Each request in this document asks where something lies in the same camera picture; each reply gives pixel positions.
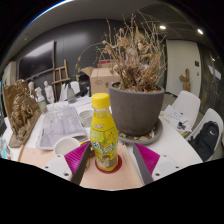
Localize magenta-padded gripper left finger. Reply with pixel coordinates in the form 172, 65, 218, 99
43, 142, 93, 186

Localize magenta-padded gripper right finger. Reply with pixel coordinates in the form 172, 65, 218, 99
132, 143, 183, 186

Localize yellow drink bottle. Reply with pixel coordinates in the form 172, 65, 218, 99
89, 92, 120, 173

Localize flat round red coaster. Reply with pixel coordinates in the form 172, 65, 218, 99
94, 153, 123, 174

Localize grey plant pot saucer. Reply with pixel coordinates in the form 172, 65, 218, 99
118, 118, 164, 146

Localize open printed newspaper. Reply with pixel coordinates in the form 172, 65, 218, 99
35, 105, 88, 151

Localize light wooden drawing board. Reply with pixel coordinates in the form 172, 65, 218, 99
17, 141, 145, 191

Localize loose papers stack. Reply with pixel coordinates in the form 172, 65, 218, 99
162, 104, 193, 133

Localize dried plant in grey pot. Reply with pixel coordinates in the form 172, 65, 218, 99
75, 13, 167, 137

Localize black backpack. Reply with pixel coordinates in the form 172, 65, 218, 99
188, 120, 220, 163

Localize white spray bottle green label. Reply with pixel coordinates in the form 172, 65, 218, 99
35, 87, 48, 114

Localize dark grey spray bottle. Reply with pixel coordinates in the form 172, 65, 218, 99
66, 81, 78, 104

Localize white plastic chair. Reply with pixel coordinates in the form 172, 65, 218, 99
59, 80, 81, 101
186, 107, 224, 163
166, 89, 202, 134

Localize brown relief sculpture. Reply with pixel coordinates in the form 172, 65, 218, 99
2, 79, 43, 149

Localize small white plaster figurine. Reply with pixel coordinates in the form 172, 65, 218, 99
43, 80, 55, 104

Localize wooden easel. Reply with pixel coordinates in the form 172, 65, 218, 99
51, 59, 72, 103

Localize white plaster bust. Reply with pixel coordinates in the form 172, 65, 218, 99
27, 80, 36, 98

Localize wooden figure sculpture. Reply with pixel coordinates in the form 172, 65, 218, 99
179, 68, 192, 93

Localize red box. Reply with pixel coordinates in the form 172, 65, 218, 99
98, 59, 114, 69

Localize spotted cream mug brown handle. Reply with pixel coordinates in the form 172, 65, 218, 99
53, 136, 81, 157

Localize black wall screen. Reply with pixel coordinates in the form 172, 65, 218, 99
17, 39, 56, 82

